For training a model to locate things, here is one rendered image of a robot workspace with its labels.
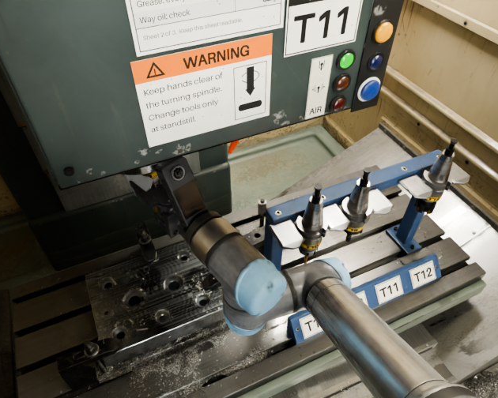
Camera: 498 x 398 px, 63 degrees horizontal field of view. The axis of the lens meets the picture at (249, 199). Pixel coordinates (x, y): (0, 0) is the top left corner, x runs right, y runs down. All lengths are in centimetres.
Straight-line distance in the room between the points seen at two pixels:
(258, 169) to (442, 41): 91
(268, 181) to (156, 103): 142
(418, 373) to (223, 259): 29
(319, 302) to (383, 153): 112
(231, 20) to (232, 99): 9
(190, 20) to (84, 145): 17
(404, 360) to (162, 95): 40
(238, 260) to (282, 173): 133
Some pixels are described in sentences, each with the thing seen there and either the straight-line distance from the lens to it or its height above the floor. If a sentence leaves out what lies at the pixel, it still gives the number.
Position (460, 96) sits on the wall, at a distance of 148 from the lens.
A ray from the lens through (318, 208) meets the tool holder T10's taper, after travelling 79.
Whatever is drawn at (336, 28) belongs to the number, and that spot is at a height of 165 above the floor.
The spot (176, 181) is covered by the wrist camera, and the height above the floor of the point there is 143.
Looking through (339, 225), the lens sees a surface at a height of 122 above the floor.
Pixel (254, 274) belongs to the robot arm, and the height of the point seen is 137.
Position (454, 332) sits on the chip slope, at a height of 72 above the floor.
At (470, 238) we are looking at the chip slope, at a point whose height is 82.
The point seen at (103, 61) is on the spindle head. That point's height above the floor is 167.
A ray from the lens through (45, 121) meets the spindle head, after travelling 45.
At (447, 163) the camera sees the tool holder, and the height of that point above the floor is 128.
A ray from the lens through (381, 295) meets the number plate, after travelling 113.
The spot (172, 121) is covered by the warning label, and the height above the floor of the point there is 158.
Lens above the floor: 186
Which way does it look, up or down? 46 degrees down
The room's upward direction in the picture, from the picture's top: straight up
